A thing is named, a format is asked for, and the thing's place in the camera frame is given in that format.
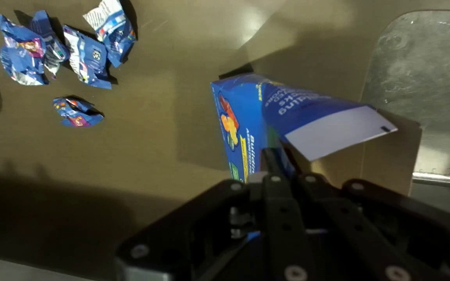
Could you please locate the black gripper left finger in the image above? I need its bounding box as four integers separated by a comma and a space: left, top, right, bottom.
113, 146, 309, 281

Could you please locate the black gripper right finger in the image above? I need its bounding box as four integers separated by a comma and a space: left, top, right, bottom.
281, 148, 450, 281

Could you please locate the blue cardboard box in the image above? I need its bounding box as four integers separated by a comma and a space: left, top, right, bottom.
209, 71, 423, 198

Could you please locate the steel kitchen sink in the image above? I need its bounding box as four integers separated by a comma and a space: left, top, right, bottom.
359, 9, 450, 184

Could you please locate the small crumpled blue snack packet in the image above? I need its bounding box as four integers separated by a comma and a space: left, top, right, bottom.
51, 95, 106, 129

